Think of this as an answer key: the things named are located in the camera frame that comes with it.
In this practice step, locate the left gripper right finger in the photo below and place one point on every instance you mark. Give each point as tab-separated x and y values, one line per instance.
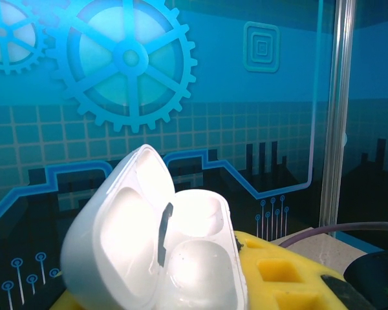
278	274

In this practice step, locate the aluminium frame post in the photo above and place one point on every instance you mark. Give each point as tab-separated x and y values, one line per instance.
338	113

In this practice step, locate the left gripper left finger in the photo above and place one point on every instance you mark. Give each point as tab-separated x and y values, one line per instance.
64	302

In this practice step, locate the white earbud charging case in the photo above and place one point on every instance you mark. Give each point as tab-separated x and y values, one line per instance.
123	242

